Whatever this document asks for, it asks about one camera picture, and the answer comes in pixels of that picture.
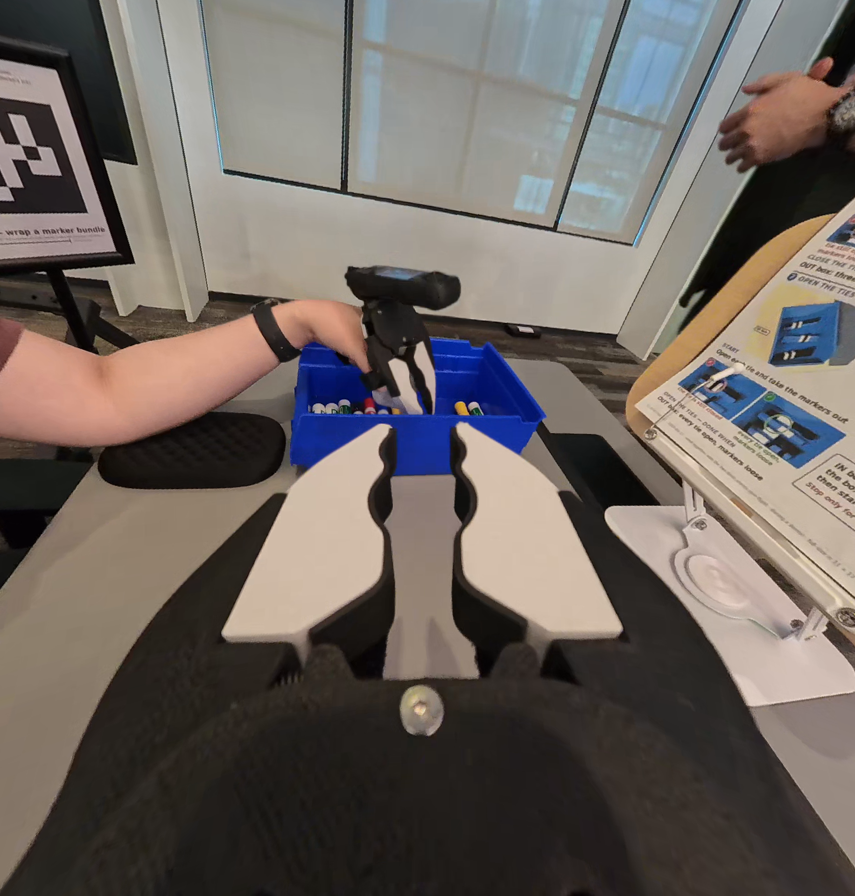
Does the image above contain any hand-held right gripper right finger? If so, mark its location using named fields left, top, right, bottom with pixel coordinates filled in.
left=450, top=422, right=624, bottom=679

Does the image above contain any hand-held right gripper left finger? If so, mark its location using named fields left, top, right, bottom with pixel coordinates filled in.
left=222, top=423, right=399, bottom=681

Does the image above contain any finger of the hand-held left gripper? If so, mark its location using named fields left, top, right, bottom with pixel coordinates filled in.
left=373, top=358, right=426, bottom=416
left=411, top=342, right=438, bottom=415

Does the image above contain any blue plastic bin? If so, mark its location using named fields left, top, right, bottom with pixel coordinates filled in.
left=289, top=337, right=546, bottom=477

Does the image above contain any row of assorted markers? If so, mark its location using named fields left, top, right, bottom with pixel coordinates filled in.
left=308, top=398, right=486, bottom=418

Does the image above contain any person's left forearm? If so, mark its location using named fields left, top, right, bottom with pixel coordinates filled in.
left=0, top=308, right=299, bottom=449

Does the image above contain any black quilted elbow pad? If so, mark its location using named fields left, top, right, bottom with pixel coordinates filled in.
left=97, top=412, right=287, bottom=490

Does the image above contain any person's left hand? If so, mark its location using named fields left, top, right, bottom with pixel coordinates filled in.
left=286, top=300, right=372, bottom=375

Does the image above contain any black wrist band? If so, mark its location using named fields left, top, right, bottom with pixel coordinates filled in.
left=250, top=299, right=303, bottom=364

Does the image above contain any black framed pattern sign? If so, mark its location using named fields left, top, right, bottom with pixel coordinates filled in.
left=0, top=31, right=143, bottom=351

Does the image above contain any framed wall panel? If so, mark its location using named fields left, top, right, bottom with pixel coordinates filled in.
left=200, top=0, right=743, bottom=247

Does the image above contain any black metal desk frame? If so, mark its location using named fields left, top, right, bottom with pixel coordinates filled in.
left=0, top=279, right=59, bottom=314

